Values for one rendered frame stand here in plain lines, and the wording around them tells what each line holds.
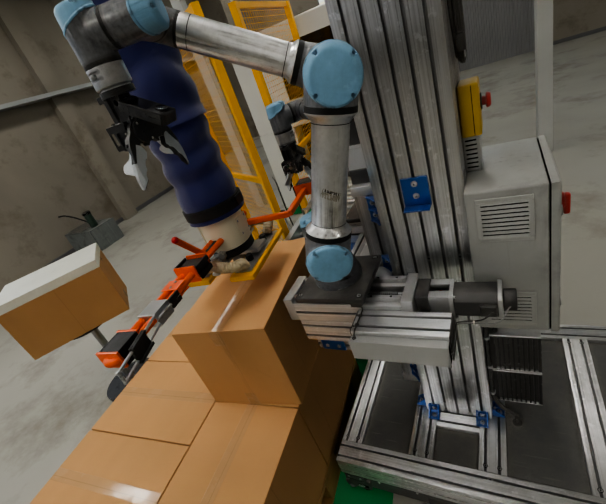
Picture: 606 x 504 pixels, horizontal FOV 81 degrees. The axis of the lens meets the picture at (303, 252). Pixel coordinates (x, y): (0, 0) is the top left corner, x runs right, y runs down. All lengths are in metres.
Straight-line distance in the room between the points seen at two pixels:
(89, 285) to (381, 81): 2.12
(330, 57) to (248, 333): 0.88
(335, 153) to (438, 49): 0.34
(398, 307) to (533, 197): 0.43
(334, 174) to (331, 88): 0.18
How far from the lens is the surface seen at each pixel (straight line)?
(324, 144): 0.80
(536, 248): 1.10
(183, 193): 1.30
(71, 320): 2.68
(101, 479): 1.81
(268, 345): 1.27
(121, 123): 0.87
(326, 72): 0.76
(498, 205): 1.02
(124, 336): 1.03
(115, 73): 0.87
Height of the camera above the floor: 1.66
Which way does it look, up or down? 27 degrees down
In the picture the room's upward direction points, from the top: 21 degrees counter-clockwise
